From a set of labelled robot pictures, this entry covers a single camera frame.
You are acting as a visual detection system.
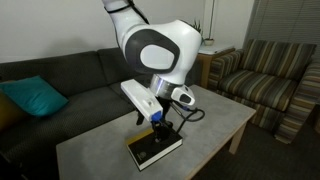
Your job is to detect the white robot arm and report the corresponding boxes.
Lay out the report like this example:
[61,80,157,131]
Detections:
[102,0,201,142]

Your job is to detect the wooden side table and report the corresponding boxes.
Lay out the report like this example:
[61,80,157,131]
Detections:
[197,45,235,88]

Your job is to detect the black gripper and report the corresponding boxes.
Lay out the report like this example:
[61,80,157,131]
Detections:
[152,99,173,143]

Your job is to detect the black book with yellow spine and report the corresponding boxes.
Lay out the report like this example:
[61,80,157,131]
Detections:
[126,128,183,171]

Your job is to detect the teal throw pillow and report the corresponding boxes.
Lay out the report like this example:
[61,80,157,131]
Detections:
[0,76,69,117]

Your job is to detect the striped armchair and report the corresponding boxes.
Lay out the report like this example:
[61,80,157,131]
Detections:
[207,39,320,144]

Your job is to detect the window blinds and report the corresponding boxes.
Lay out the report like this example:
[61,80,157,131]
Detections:
[246,0,320,56]

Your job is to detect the dark grey patterned sofa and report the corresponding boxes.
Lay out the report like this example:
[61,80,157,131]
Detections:
[0,47,201,180]

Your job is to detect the grey coffee table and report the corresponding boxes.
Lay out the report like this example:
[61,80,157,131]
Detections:
[55,84,257,180]

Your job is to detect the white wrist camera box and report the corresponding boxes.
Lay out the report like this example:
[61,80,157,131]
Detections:
[121,79,163,122]

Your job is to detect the small white plant pot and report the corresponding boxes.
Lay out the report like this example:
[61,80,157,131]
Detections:
[204,38,214,46]

